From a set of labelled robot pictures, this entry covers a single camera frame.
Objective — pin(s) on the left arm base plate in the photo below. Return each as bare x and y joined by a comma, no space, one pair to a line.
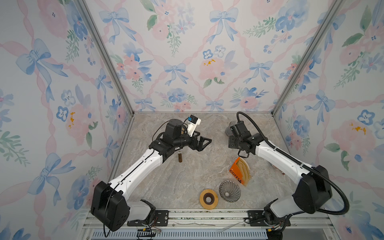
159,218

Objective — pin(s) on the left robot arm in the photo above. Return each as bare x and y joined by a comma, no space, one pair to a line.
111,204

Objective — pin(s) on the orange coffee filter pack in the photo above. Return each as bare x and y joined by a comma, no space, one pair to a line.
241,171

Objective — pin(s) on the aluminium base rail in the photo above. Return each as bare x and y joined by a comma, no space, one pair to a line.
218,224

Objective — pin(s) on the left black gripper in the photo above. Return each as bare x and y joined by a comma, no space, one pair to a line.
200,147

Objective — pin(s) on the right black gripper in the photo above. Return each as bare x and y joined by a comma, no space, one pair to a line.
231,140

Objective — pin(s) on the grey glass dripper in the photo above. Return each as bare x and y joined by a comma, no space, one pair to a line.
230,191

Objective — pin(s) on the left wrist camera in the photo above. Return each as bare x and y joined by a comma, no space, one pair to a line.
192,123

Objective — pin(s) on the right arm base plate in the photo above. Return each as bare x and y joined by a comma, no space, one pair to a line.
256,218

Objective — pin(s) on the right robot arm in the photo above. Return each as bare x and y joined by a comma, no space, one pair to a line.
312,191

